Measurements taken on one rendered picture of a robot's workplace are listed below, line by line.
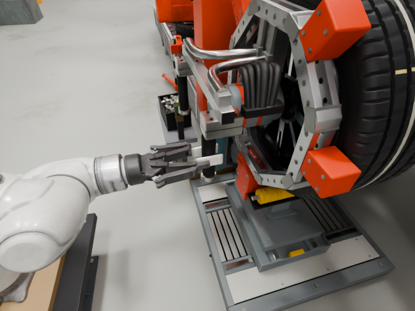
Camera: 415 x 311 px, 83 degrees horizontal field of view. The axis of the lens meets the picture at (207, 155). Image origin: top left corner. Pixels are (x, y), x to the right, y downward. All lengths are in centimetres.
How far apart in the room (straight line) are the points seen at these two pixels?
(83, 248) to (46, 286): 17
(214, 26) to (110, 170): 76
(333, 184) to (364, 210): 123
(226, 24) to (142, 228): 114
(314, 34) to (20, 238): 58
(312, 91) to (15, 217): 55
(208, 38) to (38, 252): 95
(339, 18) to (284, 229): 93
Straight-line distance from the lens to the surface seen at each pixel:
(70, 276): 113
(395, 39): 63
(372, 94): 57
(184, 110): 89
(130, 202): 160
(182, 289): 131
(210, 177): 64
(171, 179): 55
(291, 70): 80
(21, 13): 610
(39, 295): 111
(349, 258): 145
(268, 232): 119
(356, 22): 53
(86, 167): 57
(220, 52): 70
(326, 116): 55
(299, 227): 125
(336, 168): 56
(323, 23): 53
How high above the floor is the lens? 124
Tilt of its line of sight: 43 degrees down
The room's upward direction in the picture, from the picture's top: straight up
